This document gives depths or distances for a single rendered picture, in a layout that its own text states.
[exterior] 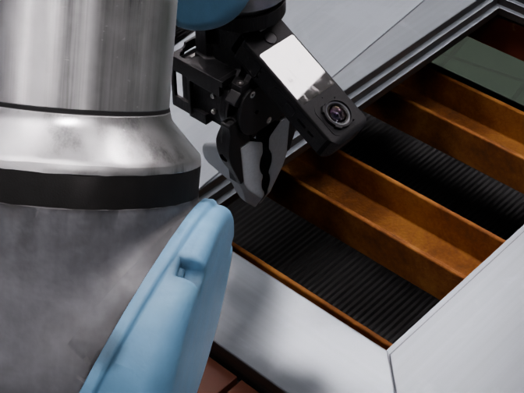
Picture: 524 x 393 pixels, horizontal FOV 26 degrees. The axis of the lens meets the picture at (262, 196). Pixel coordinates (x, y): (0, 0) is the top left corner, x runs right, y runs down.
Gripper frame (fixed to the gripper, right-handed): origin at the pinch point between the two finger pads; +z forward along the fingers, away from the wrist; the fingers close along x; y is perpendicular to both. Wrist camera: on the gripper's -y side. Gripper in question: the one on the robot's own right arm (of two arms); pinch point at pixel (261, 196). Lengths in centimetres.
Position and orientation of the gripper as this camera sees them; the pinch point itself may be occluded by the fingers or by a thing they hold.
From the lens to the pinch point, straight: 101.9
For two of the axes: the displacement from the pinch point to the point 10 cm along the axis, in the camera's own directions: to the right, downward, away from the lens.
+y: -7.4, -4.4, 5.1
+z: 0.0, 7.5, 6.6
